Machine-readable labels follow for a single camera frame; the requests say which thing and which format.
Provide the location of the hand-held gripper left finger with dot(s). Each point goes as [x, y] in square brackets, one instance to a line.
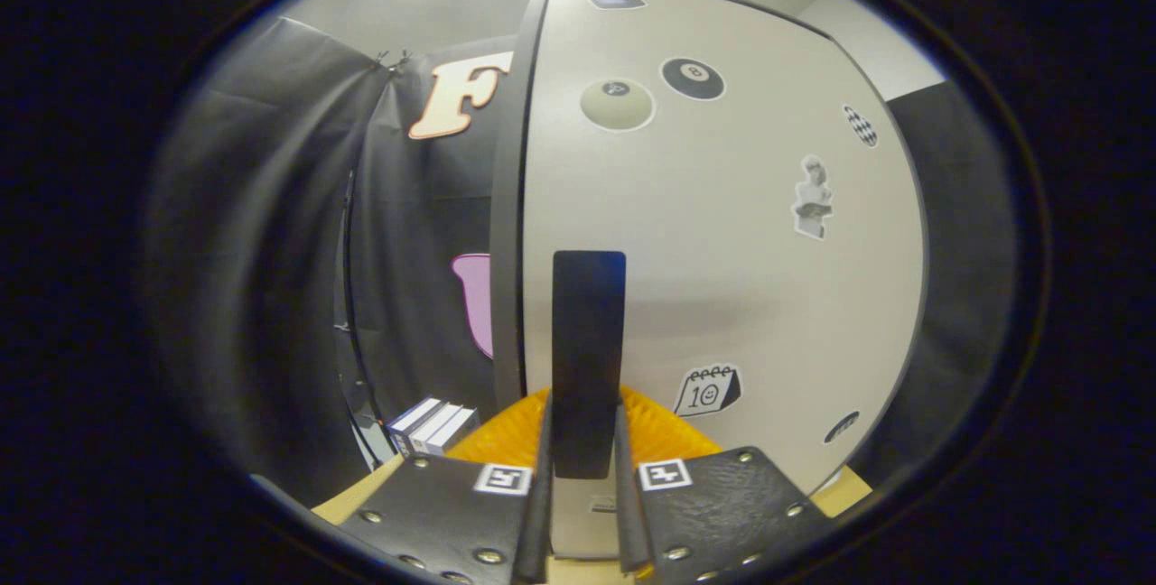
[535, 549]

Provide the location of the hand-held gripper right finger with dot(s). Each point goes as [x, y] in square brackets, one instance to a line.
[630, 531]

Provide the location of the grey cabinet body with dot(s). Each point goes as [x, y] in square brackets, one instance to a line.
[506, 251]

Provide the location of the black backdrop cloth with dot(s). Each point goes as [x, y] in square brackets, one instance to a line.
[271, 251]

